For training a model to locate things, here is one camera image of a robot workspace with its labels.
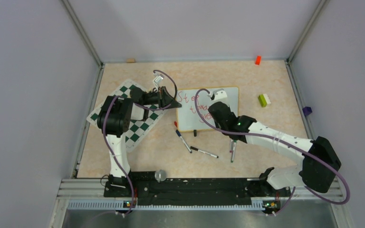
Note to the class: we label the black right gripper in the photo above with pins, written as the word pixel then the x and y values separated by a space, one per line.
pixel 217 125

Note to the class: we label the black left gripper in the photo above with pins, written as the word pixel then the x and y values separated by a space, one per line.
pixel 164 97

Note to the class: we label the yellow framed whiteboard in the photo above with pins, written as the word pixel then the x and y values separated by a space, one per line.
pixel 187 117

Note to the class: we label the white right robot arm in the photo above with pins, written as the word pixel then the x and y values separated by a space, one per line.
pixel 306 153

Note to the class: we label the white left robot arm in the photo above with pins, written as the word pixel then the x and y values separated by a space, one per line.
pixel 114 120

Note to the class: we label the purple whiteboard marker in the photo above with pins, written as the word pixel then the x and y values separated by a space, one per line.
pixel 231 145

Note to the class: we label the blue whiteboard marker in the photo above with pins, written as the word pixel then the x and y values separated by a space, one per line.
pixel 184 142

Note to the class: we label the green whiteboard marker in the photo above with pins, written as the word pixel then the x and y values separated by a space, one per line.
pixel 233 152

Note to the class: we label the black whiteboard marker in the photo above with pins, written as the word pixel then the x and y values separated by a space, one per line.
pixel 204 152

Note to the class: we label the green white toy brick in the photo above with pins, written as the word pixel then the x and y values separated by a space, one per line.
pixel 264 100

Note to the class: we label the small wooden cork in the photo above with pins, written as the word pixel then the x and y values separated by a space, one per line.
pixel 130 60

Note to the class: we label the orange toy block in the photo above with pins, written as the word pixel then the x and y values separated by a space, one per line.
pixel 258 60

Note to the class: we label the silver round knob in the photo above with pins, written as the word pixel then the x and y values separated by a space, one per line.
pixel 160 175

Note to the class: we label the purple toy block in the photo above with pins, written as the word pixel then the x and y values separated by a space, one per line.
pixel 307 111

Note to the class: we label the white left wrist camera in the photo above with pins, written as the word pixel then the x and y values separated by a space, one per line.
pixel 158 78

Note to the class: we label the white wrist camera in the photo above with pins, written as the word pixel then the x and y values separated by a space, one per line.
pixel 158 78
pixel 219 95

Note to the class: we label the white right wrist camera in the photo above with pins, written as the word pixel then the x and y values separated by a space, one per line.
pixel 219 95

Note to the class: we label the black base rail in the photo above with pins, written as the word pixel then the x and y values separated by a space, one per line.
pixel 142 186

